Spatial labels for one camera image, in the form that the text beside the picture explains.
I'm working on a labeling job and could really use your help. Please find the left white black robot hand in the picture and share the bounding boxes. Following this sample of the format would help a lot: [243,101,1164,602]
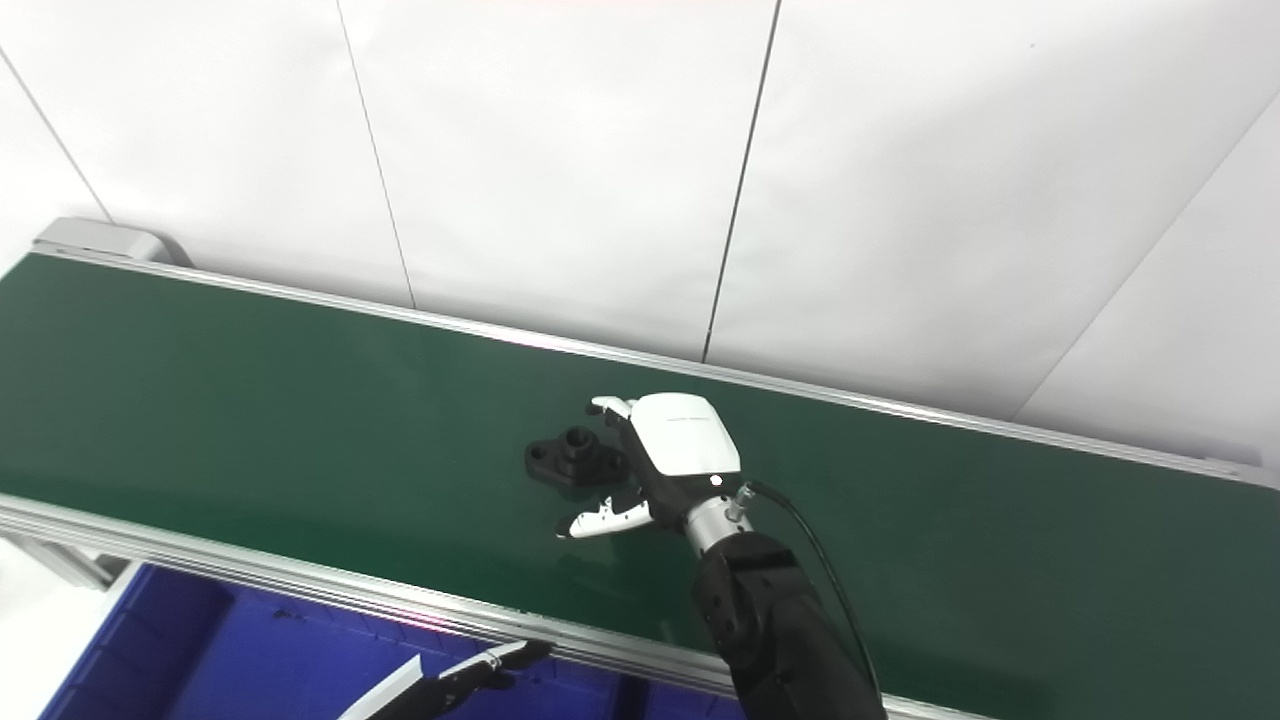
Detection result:
[335,639,554,720]

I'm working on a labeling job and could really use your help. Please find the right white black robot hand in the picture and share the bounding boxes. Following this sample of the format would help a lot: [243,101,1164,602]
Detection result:
[555,391,747,541]

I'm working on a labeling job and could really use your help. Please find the black flange part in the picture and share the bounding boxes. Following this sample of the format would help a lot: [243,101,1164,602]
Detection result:
[524,425,631,489]

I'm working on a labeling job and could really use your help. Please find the blue plastic bin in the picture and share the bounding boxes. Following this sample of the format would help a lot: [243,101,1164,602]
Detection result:
[40,562,753,720]

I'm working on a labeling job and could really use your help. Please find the aluminium conveyor leg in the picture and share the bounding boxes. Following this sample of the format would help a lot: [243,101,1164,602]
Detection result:
[0,533,116,593]

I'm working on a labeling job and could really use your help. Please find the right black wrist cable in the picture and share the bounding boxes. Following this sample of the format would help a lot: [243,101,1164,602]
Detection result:
[745,479,887,703]

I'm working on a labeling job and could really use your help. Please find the green conveyor belt with aluminium frame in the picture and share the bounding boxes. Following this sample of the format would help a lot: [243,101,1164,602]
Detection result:
[0,218,1280,720]

